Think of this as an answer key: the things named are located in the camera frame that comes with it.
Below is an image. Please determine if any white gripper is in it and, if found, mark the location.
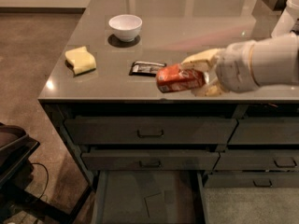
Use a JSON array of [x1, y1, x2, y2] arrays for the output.
[[180, 40, 259, 97]]

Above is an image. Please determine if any red coke can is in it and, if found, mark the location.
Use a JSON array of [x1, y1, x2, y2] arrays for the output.
[[156, 63, 206, 93]]

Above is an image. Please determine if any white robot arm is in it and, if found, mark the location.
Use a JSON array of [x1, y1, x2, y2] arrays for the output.
[[179, 33, 299, 96]]

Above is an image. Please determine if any middle right drawer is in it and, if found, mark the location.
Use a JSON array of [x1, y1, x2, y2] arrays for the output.
[[215, 150, 299, 171]]

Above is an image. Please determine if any top right drawer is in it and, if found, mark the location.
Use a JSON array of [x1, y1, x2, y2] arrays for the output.
[[229, 118, 299, 145]]

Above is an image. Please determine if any grey drawer cabinet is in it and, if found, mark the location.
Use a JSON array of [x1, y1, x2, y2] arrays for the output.
[[39, 0, 298, 224]]

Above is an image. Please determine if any bottom right drawer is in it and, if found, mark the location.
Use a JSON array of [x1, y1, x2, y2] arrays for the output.
[[205, 173, 299, 188]]

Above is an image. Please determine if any top left drawer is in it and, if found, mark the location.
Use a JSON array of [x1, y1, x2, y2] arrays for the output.
[[64, 117, 237, 145]]

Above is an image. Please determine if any middle left drawer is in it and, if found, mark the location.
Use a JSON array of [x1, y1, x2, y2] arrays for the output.
[[81, 150, 219, 171]]

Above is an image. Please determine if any open bottom left drawer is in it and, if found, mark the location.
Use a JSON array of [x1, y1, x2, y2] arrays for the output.
[[91, 171, 209, 224]]

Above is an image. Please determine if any dark snack packet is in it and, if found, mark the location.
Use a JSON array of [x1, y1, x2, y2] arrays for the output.
[[129, 61, 166, 77]]

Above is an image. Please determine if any white wipes canister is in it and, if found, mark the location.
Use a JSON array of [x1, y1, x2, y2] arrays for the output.
[[271, 0, 299, 37]]

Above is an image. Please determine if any white ceramic bowl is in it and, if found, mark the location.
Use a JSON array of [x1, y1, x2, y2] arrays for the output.
[[108, 14, 143, 42]]

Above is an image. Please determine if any yellow sponge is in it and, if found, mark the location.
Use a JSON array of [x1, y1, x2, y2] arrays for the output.
[[65, 46, 96, 76]]

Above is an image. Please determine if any black chair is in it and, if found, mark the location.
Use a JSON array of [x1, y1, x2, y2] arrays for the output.
[[0, 123, 92, 224]]

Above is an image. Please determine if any black cable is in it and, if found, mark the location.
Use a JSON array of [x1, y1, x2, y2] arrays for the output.
[[29, 161, 50, 203]]

